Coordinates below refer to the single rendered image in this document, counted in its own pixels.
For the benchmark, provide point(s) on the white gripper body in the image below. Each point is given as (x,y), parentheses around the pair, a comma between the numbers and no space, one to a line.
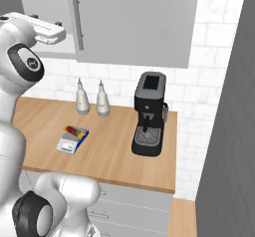
(46,32)

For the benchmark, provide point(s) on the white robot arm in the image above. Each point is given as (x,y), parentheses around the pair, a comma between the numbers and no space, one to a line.
(13,154)

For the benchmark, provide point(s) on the red and yellow bar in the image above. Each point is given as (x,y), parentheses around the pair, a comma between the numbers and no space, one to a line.
(74,131)

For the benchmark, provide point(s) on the white and blue digital scale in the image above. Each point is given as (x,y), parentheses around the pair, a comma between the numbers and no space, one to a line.
(71,144)

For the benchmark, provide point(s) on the tall grey cabinet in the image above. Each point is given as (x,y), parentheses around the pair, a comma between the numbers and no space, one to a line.
(229,131)

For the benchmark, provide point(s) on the white squeeze bottle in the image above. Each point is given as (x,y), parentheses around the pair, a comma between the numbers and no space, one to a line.
(103,101)
(82,100)

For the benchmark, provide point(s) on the black coffee machine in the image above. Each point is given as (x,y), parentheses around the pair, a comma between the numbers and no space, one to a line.
(149,115)

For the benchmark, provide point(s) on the grey drawer front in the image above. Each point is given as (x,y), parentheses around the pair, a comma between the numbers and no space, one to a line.
(132,232)
(132,216)
(139,197)

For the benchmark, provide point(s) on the grey wall cabinet door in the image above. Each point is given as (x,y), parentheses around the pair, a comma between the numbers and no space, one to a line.
(139,22)

